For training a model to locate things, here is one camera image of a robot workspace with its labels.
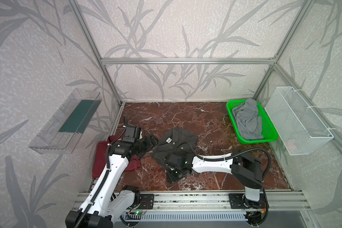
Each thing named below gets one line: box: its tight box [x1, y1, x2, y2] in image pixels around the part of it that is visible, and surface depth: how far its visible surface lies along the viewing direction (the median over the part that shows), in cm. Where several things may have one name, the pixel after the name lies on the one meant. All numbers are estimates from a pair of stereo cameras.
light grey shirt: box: [232, 98, 264, 141], surface depth 107 cm
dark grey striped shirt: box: [150, 127, 199, 172], surface depth 93 cm
